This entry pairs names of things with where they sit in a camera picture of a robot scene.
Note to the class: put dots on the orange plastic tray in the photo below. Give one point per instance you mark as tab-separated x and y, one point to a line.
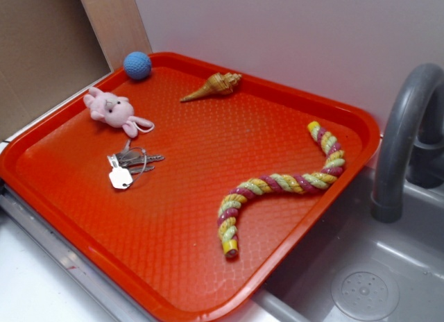
158	240

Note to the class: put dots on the tan spiral seashell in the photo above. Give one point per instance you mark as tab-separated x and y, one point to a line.
216	85

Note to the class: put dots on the silver keys with tag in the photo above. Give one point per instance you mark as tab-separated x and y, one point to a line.
129	164

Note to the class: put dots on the pink plush bunny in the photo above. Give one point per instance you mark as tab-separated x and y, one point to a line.
115	111

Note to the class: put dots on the blue dimpled ball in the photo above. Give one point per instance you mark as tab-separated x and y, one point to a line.
137	65

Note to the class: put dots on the grey toy sink basin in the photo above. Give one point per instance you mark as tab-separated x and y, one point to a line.
350	267

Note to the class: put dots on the light wooden board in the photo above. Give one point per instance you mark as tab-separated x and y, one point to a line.
118	27

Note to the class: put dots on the grey toy faucet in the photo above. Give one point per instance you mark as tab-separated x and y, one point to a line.
412	145

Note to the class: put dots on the brown cardboard panel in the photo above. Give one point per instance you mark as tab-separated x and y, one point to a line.
49	52

